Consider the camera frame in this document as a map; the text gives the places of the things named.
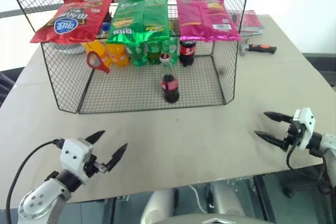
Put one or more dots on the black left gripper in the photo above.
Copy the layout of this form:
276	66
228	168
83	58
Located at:
90	167

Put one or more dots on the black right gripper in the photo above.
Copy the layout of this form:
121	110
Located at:
293	133

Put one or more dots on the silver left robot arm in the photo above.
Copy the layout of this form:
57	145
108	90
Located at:
39	197

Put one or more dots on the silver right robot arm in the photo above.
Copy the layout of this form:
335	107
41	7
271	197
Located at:
328	144

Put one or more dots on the glass cola bottle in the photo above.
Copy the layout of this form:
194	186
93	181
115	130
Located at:
170	85

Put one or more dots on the orange plastic soda bottle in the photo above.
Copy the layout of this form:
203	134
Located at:
98	47
119	54

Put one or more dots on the green plastic soda bottle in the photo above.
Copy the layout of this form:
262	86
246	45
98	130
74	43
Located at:
138	54
170	47
154	52

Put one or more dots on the plastic cola bottle red label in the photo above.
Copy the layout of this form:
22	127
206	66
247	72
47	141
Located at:
187	52

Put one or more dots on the silver robot torso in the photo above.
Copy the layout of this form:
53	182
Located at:
162	205

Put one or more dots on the red book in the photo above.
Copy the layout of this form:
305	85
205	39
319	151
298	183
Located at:
252	22

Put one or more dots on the dark blue fabric object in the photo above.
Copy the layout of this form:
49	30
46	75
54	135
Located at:
5	87

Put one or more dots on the pink chips bag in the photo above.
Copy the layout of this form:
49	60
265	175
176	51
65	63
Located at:
207	19

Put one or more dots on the red chips bag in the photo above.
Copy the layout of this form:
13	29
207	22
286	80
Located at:
73	22

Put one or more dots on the green chips bag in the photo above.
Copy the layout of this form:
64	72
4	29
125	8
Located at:
139	19

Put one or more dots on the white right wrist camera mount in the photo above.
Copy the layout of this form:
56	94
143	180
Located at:
305	124

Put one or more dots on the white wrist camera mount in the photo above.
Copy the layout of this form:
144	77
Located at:
305	124
74	153

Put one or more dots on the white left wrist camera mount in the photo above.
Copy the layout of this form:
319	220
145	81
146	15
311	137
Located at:
74	153

